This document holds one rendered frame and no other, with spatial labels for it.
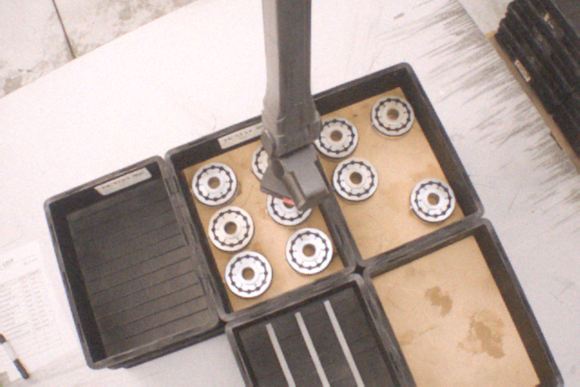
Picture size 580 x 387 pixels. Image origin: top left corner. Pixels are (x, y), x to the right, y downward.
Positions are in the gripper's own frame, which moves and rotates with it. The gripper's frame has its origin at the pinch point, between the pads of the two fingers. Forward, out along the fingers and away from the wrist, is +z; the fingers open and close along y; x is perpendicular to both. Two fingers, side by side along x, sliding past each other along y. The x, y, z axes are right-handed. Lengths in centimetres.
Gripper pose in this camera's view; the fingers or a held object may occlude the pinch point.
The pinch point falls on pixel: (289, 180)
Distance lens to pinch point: 110.3
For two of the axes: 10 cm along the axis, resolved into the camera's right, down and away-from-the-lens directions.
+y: 4.0, -8.8, 2.7
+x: -9.2, -3.7, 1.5
